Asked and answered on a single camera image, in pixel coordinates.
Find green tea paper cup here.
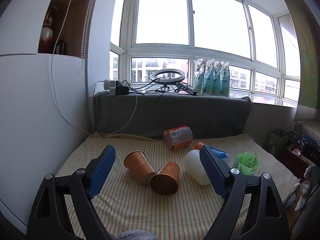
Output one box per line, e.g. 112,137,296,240
233,152,259,176

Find white plastic cup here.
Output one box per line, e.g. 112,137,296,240
182,150,210,186

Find orange paper cup left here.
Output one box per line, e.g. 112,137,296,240
124,151,156,185

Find orange paper cup right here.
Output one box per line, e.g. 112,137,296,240
149,161,180,197

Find orange cup with white label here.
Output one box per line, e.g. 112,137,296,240
163,126,193,150

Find green paper bag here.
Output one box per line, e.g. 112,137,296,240
265,128,289,156

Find teal white refill pouches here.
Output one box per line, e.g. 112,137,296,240
193,59,230,97

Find dark grey backrest cushion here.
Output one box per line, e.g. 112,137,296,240
94,92,252,139

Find white power strip with adapters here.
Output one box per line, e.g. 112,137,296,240
104,80,129,96

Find red white vase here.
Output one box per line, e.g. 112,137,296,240
38,5,57,53

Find white charging cable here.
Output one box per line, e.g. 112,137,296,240
50,0,138,138

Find black ring light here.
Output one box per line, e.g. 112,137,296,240
143,69,197,99

